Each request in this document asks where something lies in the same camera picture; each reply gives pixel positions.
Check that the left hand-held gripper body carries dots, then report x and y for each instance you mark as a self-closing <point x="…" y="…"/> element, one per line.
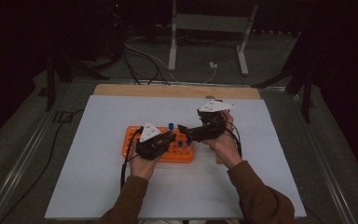
<point x="149" y="146"/>

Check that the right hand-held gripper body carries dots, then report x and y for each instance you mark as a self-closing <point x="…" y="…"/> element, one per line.
<point x="211" y="130"/>

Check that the blue-capped clear tube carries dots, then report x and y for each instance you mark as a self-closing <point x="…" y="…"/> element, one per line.
<point x="180" y="143"/>
<point x="171" y="126"/>
<point x="189" y="143"/>

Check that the orange plastic tube rack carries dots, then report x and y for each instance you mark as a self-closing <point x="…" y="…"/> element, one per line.
<point x="177" y="159"/>

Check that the wooden tube rack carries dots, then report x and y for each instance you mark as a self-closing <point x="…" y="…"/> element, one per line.
<point x="219" y="160"/>

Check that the person's left hand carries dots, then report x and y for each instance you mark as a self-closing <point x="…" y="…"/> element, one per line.
<point x="141" y="168"/>

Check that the person's right hand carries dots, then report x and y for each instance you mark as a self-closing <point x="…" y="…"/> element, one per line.
<point x="227" y="149"/>

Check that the white plug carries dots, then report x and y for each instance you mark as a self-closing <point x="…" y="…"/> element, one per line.
<point x="213" y="65"/>

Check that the white table mat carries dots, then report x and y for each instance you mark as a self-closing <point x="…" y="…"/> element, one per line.
<point x="105" y="118"/>

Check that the grey metal stand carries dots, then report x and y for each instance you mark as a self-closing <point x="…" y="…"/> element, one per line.
<point x="211" y="22"/>

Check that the black tripod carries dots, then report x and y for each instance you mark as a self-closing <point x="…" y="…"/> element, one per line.
<point x="306" y="93"/>
<point x="50" y="84"/>

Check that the metal floor rail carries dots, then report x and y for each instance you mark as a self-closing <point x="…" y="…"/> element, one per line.
<point x="323" y="169"/>
<point x="18" y="169"/>

